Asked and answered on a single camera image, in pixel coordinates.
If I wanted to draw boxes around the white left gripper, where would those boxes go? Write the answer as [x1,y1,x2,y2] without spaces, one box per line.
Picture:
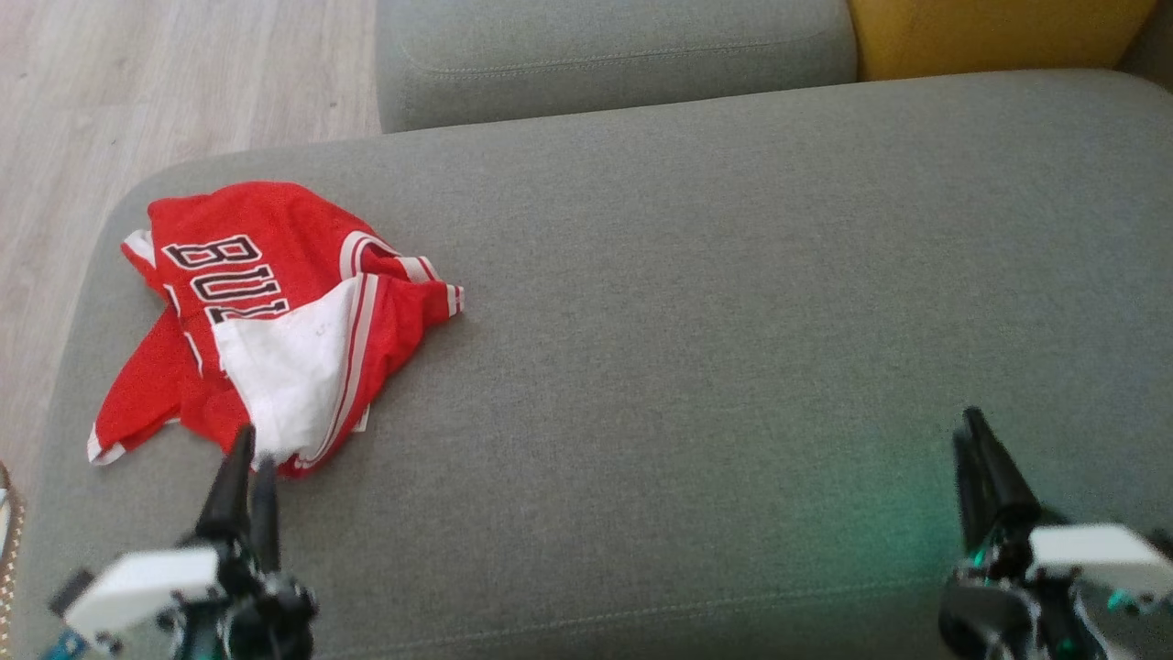
[62,423,319,660]

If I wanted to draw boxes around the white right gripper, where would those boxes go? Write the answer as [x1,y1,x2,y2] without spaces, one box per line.
[938,408,1173,660]

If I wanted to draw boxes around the red basketball jersey white sleeves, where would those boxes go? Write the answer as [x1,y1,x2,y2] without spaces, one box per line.
[122,181,466,479]

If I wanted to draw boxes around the woven laundry basket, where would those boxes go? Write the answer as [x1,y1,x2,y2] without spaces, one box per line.
[0,461,26,660]

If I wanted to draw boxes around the grey sofa seat cushion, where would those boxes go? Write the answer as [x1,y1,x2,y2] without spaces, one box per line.
[9,69,1173,660]

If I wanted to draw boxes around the yellow cushion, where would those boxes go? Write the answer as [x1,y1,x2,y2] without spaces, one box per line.
[848,0,1157,83]

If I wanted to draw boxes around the grey sofa back cushion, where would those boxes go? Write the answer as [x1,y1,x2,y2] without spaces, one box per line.
[376,0,859,135]

